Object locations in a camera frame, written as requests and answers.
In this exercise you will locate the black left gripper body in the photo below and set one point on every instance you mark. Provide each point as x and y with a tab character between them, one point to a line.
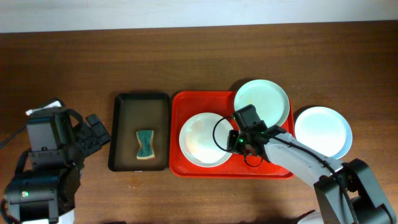
88	134

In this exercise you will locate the white plate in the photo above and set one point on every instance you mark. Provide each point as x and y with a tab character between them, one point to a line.
203	139

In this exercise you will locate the light blue plate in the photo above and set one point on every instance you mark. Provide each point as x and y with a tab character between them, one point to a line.
325	131

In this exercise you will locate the light green plate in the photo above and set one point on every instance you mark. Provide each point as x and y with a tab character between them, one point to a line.
269	99

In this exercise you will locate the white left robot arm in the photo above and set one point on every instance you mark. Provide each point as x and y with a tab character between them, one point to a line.
47	175

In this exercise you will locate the green and yellow sponge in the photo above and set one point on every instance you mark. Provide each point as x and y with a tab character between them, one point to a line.
145	140

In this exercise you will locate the red plastic tray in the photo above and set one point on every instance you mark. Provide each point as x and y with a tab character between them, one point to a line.
189	103

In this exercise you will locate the black rectangular tray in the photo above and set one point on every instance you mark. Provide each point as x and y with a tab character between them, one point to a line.
134	112

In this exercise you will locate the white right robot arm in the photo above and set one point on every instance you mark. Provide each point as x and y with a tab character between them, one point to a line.
347	192

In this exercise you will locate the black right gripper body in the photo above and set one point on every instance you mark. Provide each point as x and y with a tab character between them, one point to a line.
233	140

